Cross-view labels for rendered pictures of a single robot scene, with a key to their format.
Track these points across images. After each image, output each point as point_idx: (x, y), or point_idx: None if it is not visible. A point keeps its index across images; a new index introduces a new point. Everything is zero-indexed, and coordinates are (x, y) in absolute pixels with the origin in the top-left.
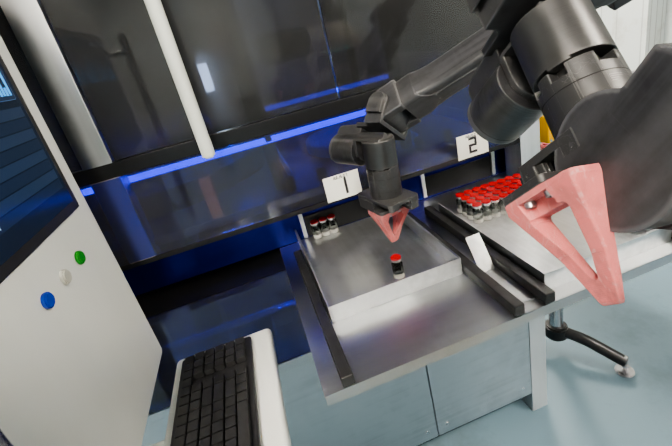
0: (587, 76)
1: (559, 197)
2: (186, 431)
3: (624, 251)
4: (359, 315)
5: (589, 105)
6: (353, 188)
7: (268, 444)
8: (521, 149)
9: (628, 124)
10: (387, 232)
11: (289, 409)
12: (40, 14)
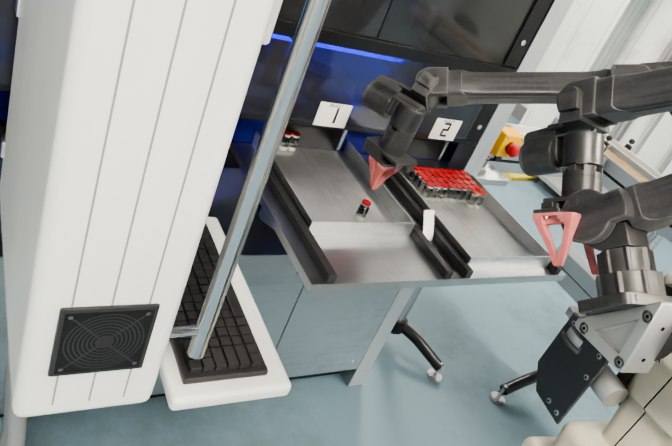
0: (589, 175)
1: (562, 220)
2: None
3: (519, 263)
4: (328, 237)
5: (588, 192)
6: (339, 121)
7: (243, 307)
8: (474, 151)
9: (597, 206)
10: (375, 180)
11: None
12: None
